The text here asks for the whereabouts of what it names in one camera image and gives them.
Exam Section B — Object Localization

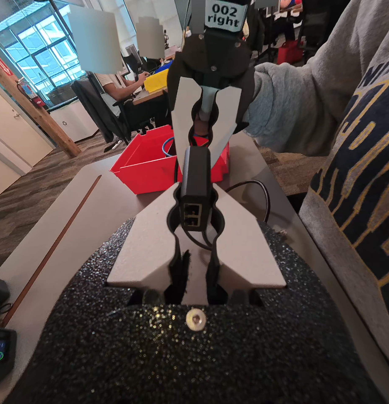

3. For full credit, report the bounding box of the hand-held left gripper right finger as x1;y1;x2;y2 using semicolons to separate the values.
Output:
206;183;288;303

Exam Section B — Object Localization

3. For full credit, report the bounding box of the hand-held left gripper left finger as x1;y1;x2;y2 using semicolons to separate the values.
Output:
106;182;191;302

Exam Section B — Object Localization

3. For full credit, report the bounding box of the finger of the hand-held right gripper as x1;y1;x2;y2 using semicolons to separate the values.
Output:
208;87;243;166
171;77;204;174

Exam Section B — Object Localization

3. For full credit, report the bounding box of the black ethernet port adapter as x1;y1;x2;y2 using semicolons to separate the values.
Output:
181;146;211;232

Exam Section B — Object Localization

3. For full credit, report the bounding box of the red plastic bin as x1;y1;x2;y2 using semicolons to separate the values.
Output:
109;125;230;194

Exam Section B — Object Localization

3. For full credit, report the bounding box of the person's right forearm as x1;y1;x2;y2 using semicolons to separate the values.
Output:
244;44;365;156

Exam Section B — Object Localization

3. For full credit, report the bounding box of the person's right hand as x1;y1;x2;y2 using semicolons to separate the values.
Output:
194;114;213;136

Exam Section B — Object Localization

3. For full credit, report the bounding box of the wooden office desk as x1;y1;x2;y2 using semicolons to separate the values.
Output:
133;88;169;106

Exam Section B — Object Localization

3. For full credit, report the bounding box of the small yellow storage bin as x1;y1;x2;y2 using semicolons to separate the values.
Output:
144;68;170;93

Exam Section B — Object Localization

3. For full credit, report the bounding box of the black computer monitor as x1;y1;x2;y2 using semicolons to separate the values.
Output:
125;44;143;73

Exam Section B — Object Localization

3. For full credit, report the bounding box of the red bag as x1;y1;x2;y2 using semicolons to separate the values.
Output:
277;39;304;65

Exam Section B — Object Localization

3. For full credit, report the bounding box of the black office chair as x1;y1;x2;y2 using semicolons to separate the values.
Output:
71;77;132;144

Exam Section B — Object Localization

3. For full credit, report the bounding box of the white recycling cabinet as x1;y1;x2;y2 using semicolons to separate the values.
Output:
51;99;100;142

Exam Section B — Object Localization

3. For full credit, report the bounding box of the person's grey printed sweatshirt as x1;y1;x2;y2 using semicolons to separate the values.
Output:
299;0;389;398

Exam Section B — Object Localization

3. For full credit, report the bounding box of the red fire extinguisher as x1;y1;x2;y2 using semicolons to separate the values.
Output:
17;77;34;100

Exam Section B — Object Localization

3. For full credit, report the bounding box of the black device with screen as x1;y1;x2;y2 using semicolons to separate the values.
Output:
0;328;17;381

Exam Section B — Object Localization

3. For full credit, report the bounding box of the white double door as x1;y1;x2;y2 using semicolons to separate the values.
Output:
0;85;56;201

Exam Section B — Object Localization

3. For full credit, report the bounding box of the black adapter cable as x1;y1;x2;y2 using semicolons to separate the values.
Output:
174;158;271;252

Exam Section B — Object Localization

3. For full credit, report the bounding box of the wooden post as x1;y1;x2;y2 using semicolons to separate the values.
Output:
0;47;81;158

